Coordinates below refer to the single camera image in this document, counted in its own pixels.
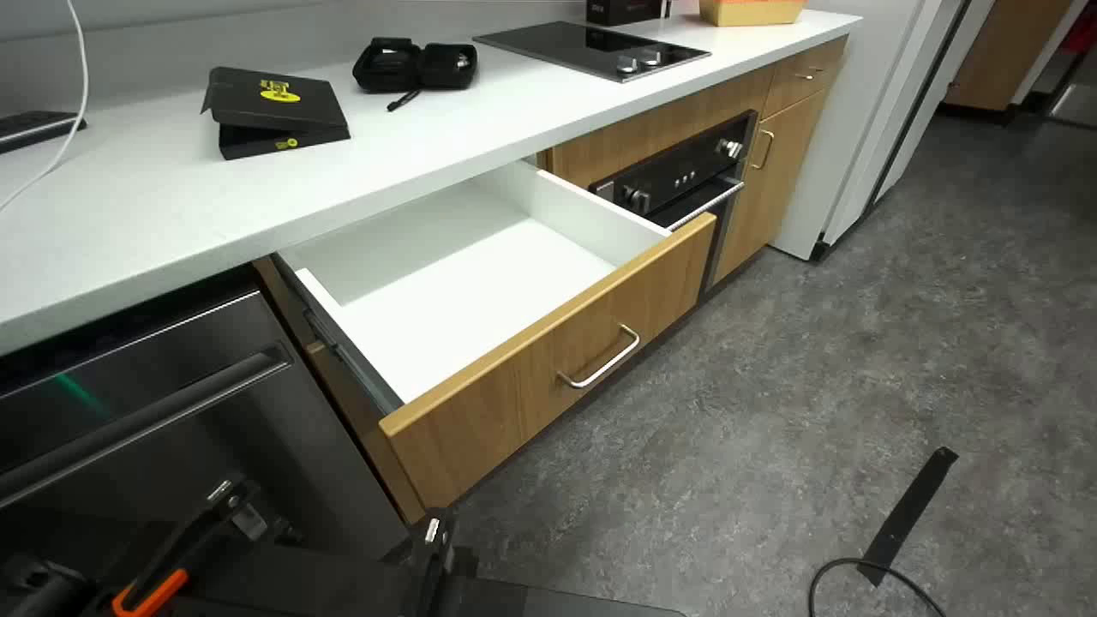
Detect wooden drawer white inside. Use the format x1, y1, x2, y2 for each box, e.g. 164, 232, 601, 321
276, 156, 720, 513

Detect small wooden drawer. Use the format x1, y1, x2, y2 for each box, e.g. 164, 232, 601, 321
752, 33, 850, 124

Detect black built-in oven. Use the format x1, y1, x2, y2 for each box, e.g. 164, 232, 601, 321
594, 111, 760, 295

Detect wooden cabinet filler panel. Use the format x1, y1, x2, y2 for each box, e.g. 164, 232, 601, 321
546, 72, 769, 193

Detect wooden cabinet door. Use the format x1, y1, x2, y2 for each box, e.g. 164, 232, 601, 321
713, 81, 832, 287

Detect black glass cooktop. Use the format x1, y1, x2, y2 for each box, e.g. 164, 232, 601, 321
469, 17, 713, 84

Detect black zip pouch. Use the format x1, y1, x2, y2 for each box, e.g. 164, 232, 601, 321
349, 33, 481, 112

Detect stainless steel dishwasher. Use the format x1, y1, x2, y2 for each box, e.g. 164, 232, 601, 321
0, 268, 415, 575

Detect small black box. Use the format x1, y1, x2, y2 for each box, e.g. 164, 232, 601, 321
582, 0, 665, 28

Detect black folded bag yellow logo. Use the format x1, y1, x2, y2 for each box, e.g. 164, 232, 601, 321
198, 66, 352, 160

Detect white refrigerator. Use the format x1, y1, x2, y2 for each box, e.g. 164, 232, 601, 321
769, 0, 975, 265

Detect light wooden box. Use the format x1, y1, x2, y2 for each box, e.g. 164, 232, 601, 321
697, 0, 810, 32

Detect black metal stand leg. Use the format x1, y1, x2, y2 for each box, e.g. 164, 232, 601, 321
856, 445, 961, 589

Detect brown wooden door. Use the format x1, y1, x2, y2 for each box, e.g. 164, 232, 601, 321
943, 0, 1090, 112

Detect steel drawer bar handle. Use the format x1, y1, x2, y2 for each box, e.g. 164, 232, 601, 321
554, 320, 645, 394

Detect steel oven door handle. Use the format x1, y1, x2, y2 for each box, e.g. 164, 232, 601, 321
661, 177, 749, 235

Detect steel cabinet door handle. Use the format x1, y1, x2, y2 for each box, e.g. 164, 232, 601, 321
749, 126, 783, 174

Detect black floor cable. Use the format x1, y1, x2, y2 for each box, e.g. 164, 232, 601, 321
807, 554, 952, 617

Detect dark dishwasher bar handle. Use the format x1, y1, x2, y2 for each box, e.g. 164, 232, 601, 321
0, 345, 295, 512

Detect clamp with orange handle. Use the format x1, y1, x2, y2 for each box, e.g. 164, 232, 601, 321
105, 475, 270, 617

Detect thin white cable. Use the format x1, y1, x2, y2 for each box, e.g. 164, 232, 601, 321
0, 0, 97, 216

